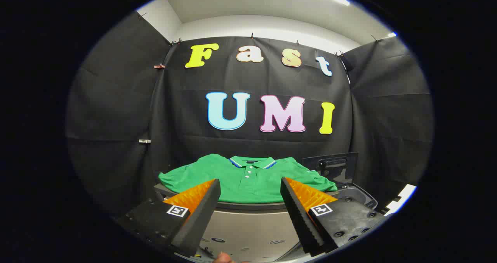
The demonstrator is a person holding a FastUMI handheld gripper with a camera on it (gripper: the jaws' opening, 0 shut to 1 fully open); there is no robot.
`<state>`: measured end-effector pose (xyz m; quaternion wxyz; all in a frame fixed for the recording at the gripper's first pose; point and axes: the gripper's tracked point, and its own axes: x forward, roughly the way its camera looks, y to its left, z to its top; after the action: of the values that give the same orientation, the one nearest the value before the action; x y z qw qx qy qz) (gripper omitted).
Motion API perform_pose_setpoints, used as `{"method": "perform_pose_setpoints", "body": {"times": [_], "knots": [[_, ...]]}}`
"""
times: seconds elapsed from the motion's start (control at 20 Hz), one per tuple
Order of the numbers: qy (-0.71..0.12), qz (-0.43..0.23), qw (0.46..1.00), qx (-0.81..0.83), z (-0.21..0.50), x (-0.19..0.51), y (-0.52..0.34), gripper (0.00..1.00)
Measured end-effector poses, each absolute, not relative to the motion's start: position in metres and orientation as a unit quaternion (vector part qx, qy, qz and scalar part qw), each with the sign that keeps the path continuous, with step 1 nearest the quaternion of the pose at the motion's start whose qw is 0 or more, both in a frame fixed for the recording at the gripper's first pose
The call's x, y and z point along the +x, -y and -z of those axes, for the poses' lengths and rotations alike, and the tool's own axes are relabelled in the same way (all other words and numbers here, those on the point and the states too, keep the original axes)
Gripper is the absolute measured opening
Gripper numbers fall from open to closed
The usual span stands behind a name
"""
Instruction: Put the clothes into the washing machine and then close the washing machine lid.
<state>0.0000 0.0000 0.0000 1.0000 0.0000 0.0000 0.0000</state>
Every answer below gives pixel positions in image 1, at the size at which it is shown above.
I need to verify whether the grey cabinet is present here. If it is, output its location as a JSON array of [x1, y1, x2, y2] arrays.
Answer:
[[153, 182, 339, 263]]

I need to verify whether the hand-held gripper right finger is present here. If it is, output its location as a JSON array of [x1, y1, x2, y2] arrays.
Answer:
[[280, 177, 389, 256]]

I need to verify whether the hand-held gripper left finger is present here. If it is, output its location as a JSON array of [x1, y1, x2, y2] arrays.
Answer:
[[116, 179, 222, 258]]

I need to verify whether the black backdrop cloth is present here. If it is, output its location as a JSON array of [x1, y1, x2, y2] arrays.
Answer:
[[66, 11, 434, 219]]

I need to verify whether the green polo shirt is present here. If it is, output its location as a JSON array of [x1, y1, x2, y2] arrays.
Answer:
[[158, 153, 337, 204]]

